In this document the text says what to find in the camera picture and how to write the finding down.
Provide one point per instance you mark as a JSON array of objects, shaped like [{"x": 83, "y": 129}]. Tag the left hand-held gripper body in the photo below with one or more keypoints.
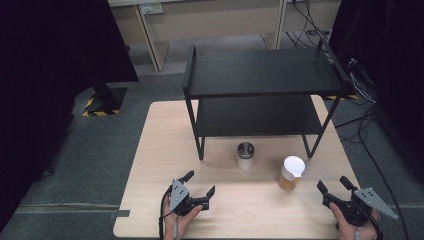
[{"x": 179, "y": 195}]

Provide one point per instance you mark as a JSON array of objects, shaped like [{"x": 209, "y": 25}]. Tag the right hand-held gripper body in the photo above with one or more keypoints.
[{"x": 366, "y": 201}]

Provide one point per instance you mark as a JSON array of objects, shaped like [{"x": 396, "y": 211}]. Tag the amber jar with white lid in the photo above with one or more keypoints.
[{"x": 292, "y": 171}]

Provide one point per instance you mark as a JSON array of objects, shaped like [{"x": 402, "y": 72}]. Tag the glass jar with silver lid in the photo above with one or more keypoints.
[{"x": 245, "y": 156}]

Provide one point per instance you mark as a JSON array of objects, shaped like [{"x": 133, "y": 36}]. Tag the black two-tier shelf rack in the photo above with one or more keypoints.
[{"x": 263, "y": 73}]

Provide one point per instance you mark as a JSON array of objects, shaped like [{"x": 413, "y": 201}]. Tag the person's left hand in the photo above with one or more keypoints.
[{"x": 182, "y": 222}]

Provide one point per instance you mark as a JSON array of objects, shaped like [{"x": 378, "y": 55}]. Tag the person's right hand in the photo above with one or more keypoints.
[{"x": 346, "y": 230}]

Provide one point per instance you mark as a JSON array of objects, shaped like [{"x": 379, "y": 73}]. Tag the grey floor tape strip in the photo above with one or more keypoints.
[{"x": 120, "y": 214}]

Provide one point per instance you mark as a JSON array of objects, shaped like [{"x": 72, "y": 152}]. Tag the yellow black hazard tape strip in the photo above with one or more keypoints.
[{"x": 343, "y": 97}]

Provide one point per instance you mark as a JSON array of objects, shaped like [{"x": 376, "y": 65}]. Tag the black stand base hazard tape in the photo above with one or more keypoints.
[{"x": 105, "y": 100}]

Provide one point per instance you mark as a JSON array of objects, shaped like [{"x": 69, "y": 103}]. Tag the dark curtain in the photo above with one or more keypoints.
[
  {"x": 396, "y": 50},
  {"x": 50, "y": 83}
]

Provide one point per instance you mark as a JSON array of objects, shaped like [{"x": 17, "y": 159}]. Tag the beige wooden desk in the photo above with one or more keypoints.
[{"x": 213, "y": 23}]

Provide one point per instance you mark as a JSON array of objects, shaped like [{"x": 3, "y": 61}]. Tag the white wall socket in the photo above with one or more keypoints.
[{"x": 151, "y": 8}]

